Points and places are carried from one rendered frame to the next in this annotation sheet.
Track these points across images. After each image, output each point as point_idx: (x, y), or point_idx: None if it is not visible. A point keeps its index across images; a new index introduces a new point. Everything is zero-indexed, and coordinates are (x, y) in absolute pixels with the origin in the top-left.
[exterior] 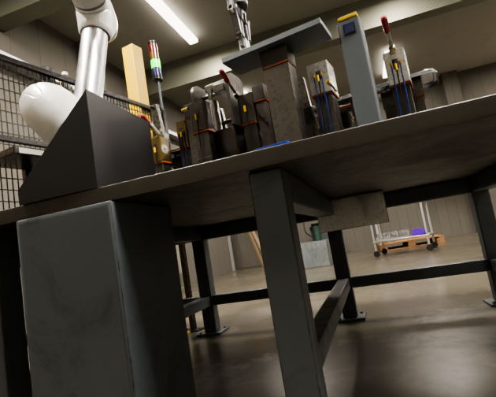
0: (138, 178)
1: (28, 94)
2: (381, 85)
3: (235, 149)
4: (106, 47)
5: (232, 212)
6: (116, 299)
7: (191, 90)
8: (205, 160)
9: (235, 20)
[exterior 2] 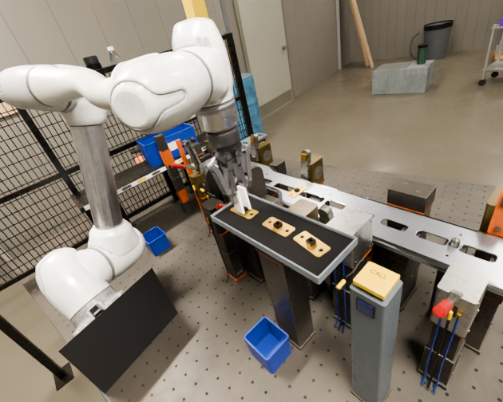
0: None
1: (37, 281)
2: (436, 267)
3: (250, 250)
4: (102, 142)
5: None
6: None
7: (205, 176)
8: (223, 254)
9: (218, 179)
